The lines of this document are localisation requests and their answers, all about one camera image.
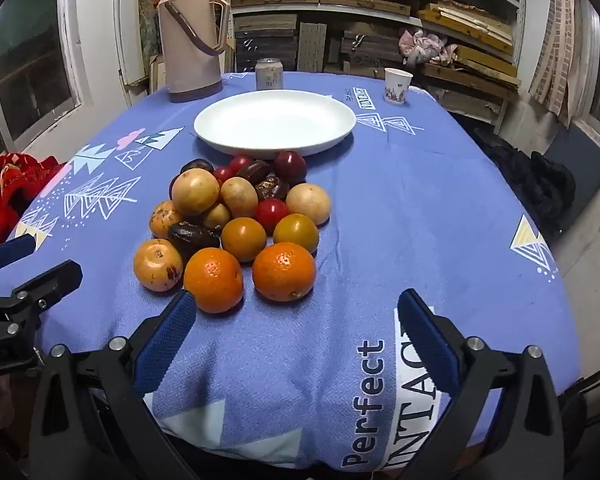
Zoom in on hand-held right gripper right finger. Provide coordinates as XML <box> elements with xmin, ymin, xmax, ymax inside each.
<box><xmin>395</xmin><ymin>289</ymin><xmax>566</xmax><ymax>480</ymax></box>

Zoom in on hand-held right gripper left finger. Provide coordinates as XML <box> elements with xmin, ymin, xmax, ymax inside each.
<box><xmin>30</xmin><ymin>290</ymin><xmax>203</xmax><ymax>480</ymax></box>

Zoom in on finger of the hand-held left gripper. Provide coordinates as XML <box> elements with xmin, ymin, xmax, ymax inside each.
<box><xmin>0</xmin><ymin>260</ymin><xmax>84</xmax><ymax>342</ymax></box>
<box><xmin>0</xmin><ymin>233</ymin><xmax>37</xmax><ymax>277</ymax></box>

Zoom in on orange mandarin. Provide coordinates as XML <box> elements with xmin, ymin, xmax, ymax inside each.
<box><xmin>183</xmin><ymin>247</ymin><xmax>244</xmax><ymax>314</ymax></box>
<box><xmin>252</xmin><ymin>242</ymin><xmax>317</xmax><ymax>303</ymax></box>

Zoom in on tan spotted round fruit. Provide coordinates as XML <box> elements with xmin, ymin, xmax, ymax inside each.
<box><xmin>149</xmin><ymin>200</ymin><xmax>186</xmax><ymax>239</ymax></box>
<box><xmin>133</xmin><ymin>238</ymin><xmax>185</xmax><ymax>292</ymax></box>

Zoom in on yellow-orange citrus fruit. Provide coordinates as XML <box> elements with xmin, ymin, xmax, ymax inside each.
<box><xmin>273</xmin><ymin>213</ymin><xmax>320</xmax><ymax>253</ymax></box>
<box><xmin>221</xmin><ymin>217</ymin><xmax>268</xmax><ymax>263</ymax></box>

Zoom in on small yellow passion fruit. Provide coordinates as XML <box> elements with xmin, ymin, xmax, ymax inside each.
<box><xmin>202</xmin><ymin>203</ymin><xmax>232</xmax><ymax>230</ymax></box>

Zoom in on dark red plum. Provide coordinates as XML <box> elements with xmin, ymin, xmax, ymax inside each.
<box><xmin>273</xmin><ymin>150</ymin><xmax>307</xmax><ymax>184</ymax></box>

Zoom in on white plate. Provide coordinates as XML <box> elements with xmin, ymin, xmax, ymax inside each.
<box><xmin>194</xmin><ymin>90</ymin><xmax>357</xmax><ymax>157</ymax></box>

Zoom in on red cloth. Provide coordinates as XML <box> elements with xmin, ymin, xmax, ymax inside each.
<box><xmin>0</xmin><ymin>147</ymin><xmax>73</xmax><ymax>246</ymax></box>

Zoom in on blue printed tablecloth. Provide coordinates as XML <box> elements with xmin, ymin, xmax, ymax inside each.
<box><xmin>0</xmin><ymin>71</ymin><xmax>563</xmax><ymax>473</ymax></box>

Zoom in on black garment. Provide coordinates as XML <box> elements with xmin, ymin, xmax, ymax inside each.
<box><xmin>472</xmin><ymin>132</ymin><xmax>578</xmax><ymax>233</ymax></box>

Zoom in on cardboard sheets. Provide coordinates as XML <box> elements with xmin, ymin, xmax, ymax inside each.
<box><xmin>121</xmin><ymin>55</ymin><xmax>167</xmax><ymax>98</ymax></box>

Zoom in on dark blue chair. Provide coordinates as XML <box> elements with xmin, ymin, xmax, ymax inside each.
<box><xmin>532</xmin><ymin>125</ymin><xmax>600</xmax><ymax>233</ymax></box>

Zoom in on white paper cup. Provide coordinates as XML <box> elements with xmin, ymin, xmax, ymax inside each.
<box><xmin>383</xmin><ymin>67</ymin><xmax>414</xmax><ymax>106</ymax></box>

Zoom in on beige thermos jug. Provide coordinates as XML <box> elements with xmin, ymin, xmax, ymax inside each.
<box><xmin>157</xmin><ymin>0</ymin><xmax>231</xmax><ymax>104</ymax></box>

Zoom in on green marbled board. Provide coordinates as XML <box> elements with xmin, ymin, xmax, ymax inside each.
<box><xmin>137</xmin><ymin>0</ymin><xmax>162</xmax><ymax>63</ymax></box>

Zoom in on silver drink can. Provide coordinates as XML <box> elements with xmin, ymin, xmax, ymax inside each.
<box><xmin>255</xmin><ymin>58</ymin><xmax>284</xmax><ymax>92</ymax></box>

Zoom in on pink crumpled cloth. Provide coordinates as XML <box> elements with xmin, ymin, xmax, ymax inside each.
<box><xmin>399</xmin><ymin>28</ymin><xmax>460</xmax><ymax>67</ymax></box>

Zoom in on brick pattern sheet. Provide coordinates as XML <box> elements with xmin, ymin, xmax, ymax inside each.
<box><xmin>530</xmin><ymin>0</ymin><xmax>588</xmax><ymax>126</ymax></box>

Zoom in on white metal shelf rack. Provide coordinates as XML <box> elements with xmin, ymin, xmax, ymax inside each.
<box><xmin>220</xmin><ymin>0</ymin><xmax>526</xmax><ymax>131</ymax></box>

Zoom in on window with white frame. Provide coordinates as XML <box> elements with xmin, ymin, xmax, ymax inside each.
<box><xmin>0</xmin><ymin>0</ymin><xmax>88</xmax><ymax>143</ymax></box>

